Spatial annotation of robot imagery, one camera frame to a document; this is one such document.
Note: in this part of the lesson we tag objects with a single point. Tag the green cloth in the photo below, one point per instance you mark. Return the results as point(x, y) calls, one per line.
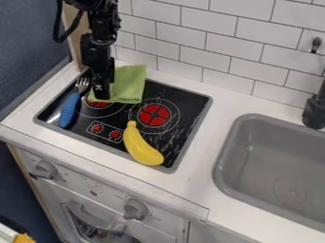
point(127, 84)

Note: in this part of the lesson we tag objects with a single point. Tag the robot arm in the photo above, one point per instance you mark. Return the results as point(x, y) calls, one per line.
point(101, 19)

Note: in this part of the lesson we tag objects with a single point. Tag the tap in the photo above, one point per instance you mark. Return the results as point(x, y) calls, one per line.
point(315, 104)

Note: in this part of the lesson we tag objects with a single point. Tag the yellow toy banana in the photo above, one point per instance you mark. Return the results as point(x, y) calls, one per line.
point(139, 147)

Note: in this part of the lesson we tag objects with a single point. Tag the toy stove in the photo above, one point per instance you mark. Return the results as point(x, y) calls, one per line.
point(127, 120)

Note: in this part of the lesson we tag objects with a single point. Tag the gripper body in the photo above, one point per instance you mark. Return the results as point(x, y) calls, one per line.
point(95, 53)

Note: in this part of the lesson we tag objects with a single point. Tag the toy sink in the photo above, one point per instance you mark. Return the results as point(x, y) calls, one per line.
point(275, 171)

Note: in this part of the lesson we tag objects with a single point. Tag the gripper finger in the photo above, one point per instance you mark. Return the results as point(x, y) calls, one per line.
point(102, 90)

